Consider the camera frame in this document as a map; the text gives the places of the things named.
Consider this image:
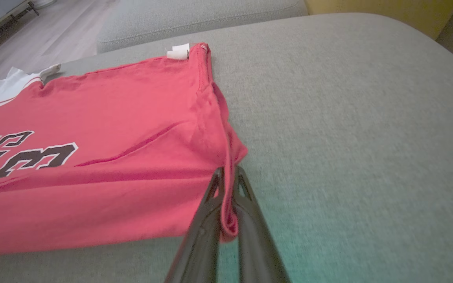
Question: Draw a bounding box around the grey sofa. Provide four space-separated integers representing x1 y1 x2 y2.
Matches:
0 13 453 283

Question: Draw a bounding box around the medium grey sofa seat cushion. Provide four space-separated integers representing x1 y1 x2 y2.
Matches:
96 0 309 54

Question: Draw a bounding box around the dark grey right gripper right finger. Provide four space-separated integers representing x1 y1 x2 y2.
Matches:
232 167 290 283

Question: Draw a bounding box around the red and white garment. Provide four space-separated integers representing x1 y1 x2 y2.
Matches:
0 42 249 258

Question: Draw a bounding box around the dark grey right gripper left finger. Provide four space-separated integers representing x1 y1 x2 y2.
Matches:
166 168 224 283

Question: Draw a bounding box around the wide yellow sofa backrest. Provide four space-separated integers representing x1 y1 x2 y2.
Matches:
304 0 453 40

